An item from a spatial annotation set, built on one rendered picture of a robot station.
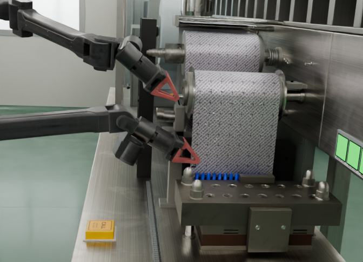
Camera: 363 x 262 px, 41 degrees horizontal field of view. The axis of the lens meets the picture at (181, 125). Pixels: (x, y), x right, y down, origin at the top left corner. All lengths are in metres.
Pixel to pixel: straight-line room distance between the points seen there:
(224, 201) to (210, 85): 0.32
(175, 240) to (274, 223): 0.25
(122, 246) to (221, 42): 0.70
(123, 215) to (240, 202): 0.38
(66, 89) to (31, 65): 0.57
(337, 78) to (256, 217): 0.39
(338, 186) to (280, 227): 0.47
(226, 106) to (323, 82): 0.26
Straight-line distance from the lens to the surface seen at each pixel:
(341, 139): 1.17
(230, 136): 1.33
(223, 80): 1.31
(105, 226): 1.28
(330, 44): 1.28
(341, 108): 1.19
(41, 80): 7.00
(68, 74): 6.93
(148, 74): 1.28
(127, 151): 1.29
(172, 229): 1.32
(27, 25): 1.52
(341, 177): 1.63
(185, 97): 1.32
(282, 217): 1.20
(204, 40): 1.54
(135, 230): 1.31
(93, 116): 1.23
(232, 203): 1.18
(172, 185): 1.44
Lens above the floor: 1.47
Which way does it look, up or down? 14 degrees down
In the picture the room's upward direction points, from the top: 3 degrees clockwise
